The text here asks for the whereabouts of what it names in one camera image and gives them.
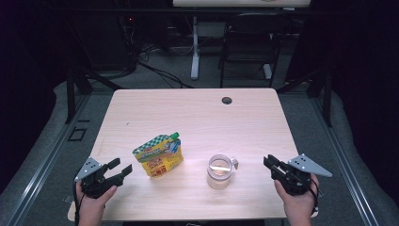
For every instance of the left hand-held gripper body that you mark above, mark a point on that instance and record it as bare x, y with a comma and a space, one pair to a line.
97, 183

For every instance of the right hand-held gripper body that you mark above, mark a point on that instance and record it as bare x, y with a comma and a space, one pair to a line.
295, 179

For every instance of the yellow green-checked seasoning pouch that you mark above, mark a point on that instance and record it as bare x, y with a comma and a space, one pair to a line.
160, 157

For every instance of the glass jar with beige lid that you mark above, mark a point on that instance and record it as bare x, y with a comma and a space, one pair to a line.
219, 172

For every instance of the green pouch cap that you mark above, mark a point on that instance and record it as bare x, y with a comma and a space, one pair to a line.
175, 135

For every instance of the person's left hand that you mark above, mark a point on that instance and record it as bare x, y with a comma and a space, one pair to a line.
92, 210

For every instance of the person's right hand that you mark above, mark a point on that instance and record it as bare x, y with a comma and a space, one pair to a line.
298, 207

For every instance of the black metal stand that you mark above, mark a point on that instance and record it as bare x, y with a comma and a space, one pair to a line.
71, 94
327, 97

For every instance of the black folding chair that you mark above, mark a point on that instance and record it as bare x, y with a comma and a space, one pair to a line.
251, 40

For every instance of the black computer tower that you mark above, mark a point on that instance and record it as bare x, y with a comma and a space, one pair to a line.
103, 40

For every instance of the white background desk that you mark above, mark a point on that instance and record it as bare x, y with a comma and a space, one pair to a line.
195, 47

